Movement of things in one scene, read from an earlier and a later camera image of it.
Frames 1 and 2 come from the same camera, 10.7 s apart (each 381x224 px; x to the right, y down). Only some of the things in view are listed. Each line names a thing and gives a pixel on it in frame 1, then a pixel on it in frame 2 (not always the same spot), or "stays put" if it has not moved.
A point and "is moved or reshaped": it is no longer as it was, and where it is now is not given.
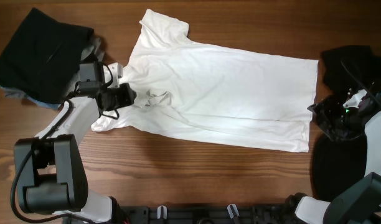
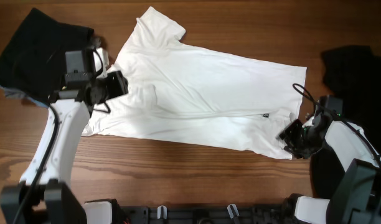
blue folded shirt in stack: x=53 y=106 stays put
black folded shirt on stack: x=41 y=58 stays put
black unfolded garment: x=337 y=165 stays put
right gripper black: x=327 y=106 -> x=289 y=132
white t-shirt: x=184 y=85 is moved or reshaped
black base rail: x=210 y=214 stays put
